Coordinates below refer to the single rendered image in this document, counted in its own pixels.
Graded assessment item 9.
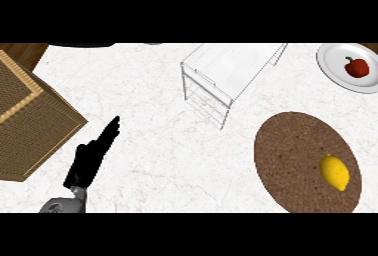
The red bell pepper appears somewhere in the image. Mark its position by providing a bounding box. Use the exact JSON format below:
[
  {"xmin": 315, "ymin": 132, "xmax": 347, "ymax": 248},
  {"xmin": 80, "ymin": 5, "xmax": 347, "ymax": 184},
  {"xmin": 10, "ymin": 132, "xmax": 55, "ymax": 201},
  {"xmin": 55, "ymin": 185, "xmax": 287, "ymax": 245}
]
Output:
[{"xmin": 343, "ymin": 56, "xmax": 371, "ymax": 79}]

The round brown woven placemat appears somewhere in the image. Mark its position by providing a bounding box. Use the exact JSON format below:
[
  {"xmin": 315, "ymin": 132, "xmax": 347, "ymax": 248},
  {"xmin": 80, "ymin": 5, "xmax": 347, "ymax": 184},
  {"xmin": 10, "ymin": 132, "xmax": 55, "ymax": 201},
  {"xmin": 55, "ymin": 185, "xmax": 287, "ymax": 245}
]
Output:
[{"xmin": 253, "ymin": 111, "xmax": 363, "ymax": 214}]

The yellow squash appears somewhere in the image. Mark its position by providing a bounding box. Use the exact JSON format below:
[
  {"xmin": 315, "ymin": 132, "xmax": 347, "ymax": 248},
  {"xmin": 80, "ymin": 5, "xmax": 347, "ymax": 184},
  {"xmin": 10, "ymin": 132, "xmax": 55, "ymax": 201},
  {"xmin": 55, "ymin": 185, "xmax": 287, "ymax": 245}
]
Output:
[{"xmin": 318, "ymin": 153, "xmax": 352, "ymax": 193}]

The brown wooden surface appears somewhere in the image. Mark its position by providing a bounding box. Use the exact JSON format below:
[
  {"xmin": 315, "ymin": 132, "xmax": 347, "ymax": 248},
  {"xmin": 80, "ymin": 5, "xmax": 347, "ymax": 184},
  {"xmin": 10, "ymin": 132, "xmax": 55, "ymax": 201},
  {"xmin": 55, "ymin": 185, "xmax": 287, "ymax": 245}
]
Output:
[{"xmin": 0, "ymin": 42, "xmax": 50, "ymax": 73}]

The square wicker basket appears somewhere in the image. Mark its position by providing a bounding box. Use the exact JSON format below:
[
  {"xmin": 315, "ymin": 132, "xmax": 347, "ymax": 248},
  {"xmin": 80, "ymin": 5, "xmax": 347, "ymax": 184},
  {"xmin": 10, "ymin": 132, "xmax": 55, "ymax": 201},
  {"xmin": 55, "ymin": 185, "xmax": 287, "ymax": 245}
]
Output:
[{"xmin": 0, "ymin": 49, "xmax": 90, "ymax": 183}]

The white wire tiered shelf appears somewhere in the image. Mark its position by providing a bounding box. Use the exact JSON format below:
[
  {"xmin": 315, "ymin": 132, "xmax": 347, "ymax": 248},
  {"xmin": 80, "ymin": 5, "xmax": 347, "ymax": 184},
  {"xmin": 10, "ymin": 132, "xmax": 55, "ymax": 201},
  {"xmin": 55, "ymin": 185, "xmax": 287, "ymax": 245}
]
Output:
[{"xmin": 179, "ymin": 42, "xmax": 290, "ymax": 131}]

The white round plate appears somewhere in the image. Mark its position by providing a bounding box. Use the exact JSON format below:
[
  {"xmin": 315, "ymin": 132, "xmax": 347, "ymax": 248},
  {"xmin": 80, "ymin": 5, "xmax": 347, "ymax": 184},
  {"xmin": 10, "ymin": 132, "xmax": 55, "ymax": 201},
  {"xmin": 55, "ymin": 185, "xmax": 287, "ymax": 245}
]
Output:
[{"xmin": 315, "ymin": 42, "xmax": 378, "ymax": 95}]

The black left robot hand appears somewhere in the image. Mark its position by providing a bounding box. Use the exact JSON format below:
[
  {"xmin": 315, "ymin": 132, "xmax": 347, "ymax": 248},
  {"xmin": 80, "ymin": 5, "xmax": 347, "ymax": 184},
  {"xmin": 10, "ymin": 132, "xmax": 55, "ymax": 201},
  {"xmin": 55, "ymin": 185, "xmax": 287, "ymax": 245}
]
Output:
[{"xmin": 62, "ymin": 115, "xmax": 123, "ymax": 190}]

